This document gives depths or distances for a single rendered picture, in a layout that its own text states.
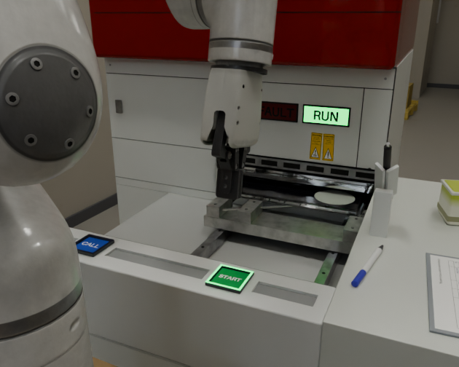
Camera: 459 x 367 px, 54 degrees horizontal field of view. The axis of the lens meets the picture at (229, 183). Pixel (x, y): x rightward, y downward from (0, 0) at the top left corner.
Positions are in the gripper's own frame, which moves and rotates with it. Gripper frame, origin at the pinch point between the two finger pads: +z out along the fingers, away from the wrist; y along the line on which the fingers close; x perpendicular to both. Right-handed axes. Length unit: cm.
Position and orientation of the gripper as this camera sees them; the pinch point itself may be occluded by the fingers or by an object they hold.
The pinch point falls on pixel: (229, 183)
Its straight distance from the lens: 62.4
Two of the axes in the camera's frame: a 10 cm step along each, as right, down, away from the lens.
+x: 9.1, 1.4, -3.8
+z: -0.8, 9.8, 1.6
